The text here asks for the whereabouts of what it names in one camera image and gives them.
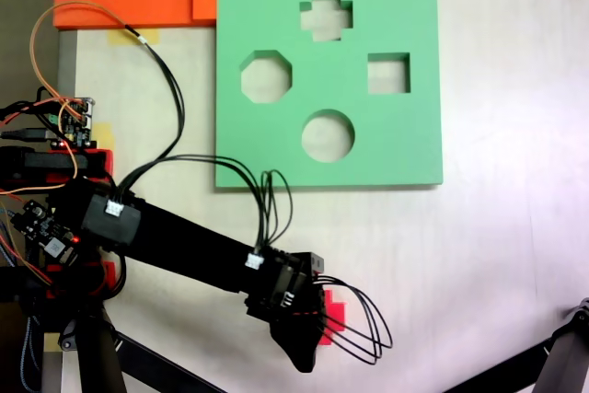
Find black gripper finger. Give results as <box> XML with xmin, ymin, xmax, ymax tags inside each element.
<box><xmin>296</xmin><ymin>252</ymin><xmax>333</xmax><ymax>318</ymax></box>
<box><xmin>271</xmin><ymin>317</ymin><xmax>323</xmax><ymax>375</ymax></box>

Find red cross columnar block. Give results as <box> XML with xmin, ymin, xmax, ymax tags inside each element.
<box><xmin>319</xmin><ymin>289</ymin><xmax>349</xmax><ymax>347</ymax></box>

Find green shape hole board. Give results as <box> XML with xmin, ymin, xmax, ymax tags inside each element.
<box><xmin>214</xmin><ymin>0</ymin><xmax>445</xmax><ymax>191</ymax></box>

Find thin black tripod strut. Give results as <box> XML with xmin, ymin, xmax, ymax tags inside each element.
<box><xmin>112</xmin><ymin>330</ymin><xmax>229</xmax><ymax>393</ymax></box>
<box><xmin>441</xmin><ymin>340</ymin><xmax>553</xmax><ymax>393</ymax></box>

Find yellow tape strip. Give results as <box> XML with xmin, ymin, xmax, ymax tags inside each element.
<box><xmin>108</xmin><ymin>28</ymin><xmax>161</xmax><ymax>48</ymax></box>
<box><xmin>42</xmin><ymin>331</ymin><xmax>64</xmax><ymax>353</ymax></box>
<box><xmin>94</xmin><ymin>122</ymin><xmax>115</xmax><ymax>148</ymax></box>

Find black circuit board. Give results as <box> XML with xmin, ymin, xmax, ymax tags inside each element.
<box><xmin>11</xmin><ymin>198</ymin><xmax>82</xmax><ymax>270</ymax></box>

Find black table clamp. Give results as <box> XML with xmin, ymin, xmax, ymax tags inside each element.
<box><xmin>0</xmin><ymin>267</ymin><xmax>52</xmax><ymax>305</ymax></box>
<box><xmin>0</xmin><ymin>146</ymin><xmax>92</xmax><ymax>182</ymax></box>

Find small circuit board with connectors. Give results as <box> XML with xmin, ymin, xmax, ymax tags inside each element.
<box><xmin>48</xmin><ymin>96</ymin><xmax>98</xmax><ymax>151</ymax></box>

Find notched black tripod leg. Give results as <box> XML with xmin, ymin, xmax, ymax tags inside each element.
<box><xmin>533</xmin><ymin>296</ymin><xmax>589</xmax><ymax>393</ymax></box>

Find black gripper cable loops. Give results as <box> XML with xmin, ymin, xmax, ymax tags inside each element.
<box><xmin>317</xmin><ymin>274</ymin><xmax>395</xmax><ymax>365</ymax></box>

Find black forearm cable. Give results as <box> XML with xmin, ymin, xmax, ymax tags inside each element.
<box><xmin>112</xmin><ymin>155</ymin><xmax>295</xmax><ymax>260</ymax></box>

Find black cable joined to orange wire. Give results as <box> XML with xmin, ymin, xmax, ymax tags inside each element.
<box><xmin>122</xmin><ymin>24</ymin><xmax>186</xmax><ymax>196</ymax></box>

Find red base plate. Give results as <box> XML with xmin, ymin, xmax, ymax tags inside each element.
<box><xmin>43</xmin><ymin>146</ymin><xmax>119</xmax><ymax>300</ymax></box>

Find blue braided cable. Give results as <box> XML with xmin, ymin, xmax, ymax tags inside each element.
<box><xmin>17</xmin><ymin>314</ymin><xmax>45</xmax><ymax>393</ymax></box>

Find short orange wire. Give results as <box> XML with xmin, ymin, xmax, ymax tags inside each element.
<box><xmin>0</xmin><ymin>100</ymin><xmax>83</xmax><ymax>196</ymax></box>

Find black USB cable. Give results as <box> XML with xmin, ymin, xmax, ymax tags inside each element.
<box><xmin>0</xmin><ymin>127</ymin><xmax>52</xmax><ymax>142</ymax></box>

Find long orange wire loop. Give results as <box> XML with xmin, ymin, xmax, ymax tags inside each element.
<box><xmin>29</xmin><ymin>0</ymin><xmax>142</xmax><ymax>107</ymax></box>

